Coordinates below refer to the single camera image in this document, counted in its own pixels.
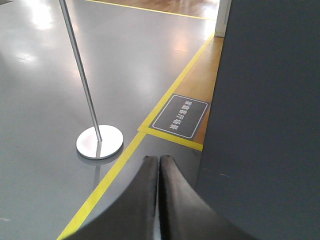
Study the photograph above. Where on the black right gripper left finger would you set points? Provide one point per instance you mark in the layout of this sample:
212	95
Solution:
132	214

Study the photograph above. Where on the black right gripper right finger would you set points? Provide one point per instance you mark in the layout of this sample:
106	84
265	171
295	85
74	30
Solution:
183	215

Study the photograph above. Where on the dark grey fridge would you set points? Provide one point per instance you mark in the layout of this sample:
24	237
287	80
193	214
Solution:
260	164

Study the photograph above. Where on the yellow floor tape line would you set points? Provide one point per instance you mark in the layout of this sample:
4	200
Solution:
160	51

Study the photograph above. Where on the silver stanchion pole with base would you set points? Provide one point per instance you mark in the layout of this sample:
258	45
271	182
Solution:
99	141

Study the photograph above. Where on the dark floor sign with text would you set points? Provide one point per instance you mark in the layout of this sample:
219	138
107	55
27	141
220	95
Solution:
181	116

